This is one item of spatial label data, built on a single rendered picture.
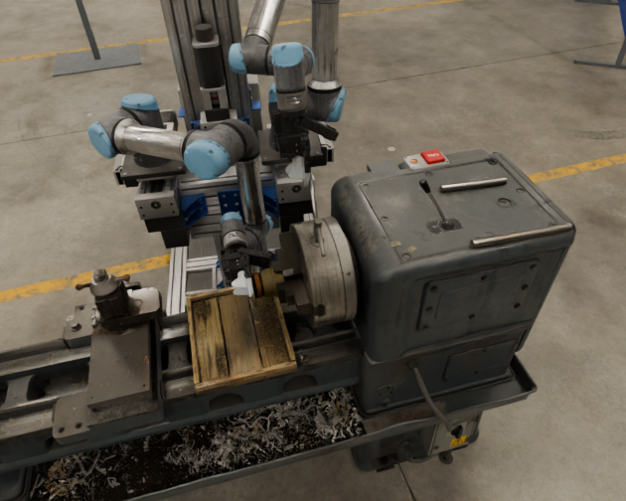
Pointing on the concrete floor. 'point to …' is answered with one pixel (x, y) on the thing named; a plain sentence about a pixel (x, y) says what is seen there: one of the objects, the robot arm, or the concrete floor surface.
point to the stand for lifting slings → (123, 56)
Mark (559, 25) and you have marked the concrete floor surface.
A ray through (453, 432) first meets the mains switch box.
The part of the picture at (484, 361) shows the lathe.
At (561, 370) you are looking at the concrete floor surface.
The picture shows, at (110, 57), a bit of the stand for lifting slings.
